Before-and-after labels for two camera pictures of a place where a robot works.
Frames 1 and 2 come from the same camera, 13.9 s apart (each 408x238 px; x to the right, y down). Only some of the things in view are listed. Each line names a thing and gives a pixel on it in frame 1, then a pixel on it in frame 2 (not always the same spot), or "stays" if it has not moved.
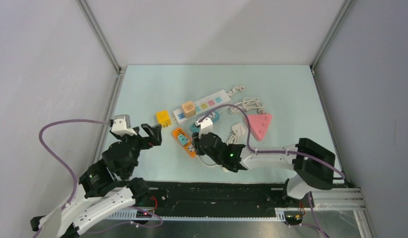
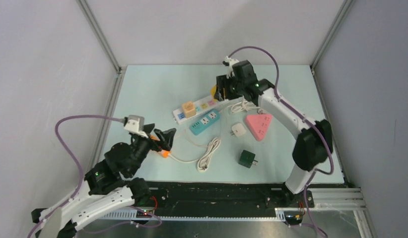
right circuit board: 293,217 stays
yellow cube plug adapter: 163,118 -> 213,90
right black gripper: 195,139 -> 223,82
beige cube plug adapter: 189,109 stays
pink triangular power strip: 259,124 stays
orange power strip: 185,142 -> 165,153
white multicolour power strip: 214,99 stays
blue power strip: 194,129 stays
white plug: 238,129 stays
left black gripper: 155,137 -> 168,137
